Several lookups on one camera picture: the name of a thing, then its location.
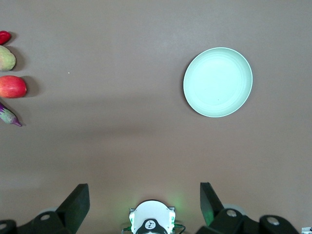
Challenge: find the purple eggplant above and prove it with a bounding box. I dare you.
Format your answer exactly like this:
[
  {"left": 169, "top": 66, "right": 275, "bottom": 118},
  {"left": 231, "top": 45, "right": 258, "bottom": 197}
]
[{"left": 0, "top": 101, "right": 22, "bottom": 127}]

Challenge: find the red chili pepper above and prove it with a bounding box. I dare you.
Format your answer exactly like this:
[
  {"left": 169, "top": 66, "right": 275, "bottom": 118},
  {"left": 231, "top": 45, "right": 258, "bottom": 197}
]
[{"left": 0, "top": 30, "right": 12, "bottom": 46}]

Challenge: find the pale green round plate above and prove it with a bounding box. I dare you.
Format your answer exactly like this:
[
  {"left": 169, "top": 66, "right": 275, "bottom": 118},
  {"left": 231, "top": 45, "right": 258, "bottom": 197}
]
[{"left": 183, "top": 47, "right": 254, "bottom": 118}]

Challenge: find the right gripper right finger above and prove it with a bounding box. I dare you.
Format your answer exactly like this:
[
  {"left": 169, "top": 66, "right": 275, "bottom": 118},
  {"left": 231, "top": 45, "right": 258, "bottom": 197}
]
[{"left": 197, "top": 182, "right": 300, "bottom": 234}]

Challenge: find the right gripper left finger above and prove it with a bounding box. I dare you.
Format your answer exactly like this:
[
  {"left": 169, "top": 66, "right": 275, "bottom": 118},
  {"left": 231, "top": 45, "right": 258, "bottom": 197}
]
[{"left": 0, "top": 183, "right": 90, "bottom": 234}]

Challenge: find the green pink peach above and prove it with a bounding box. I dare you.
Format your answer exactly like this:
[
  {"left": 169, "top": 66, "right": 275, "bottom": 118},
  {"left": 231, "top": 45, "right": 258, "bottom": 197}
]
[{"left": 0, "top": 45, "right": 17, "bottom": 72}]

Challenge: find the brown table cloth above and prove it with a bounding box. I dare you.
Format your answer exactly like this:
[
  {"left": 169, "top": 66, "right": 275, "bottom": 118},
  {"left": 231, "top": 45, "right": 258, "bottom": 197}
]
[{"left": 0, "top": 0, "right": 312, "bottom": 234}]

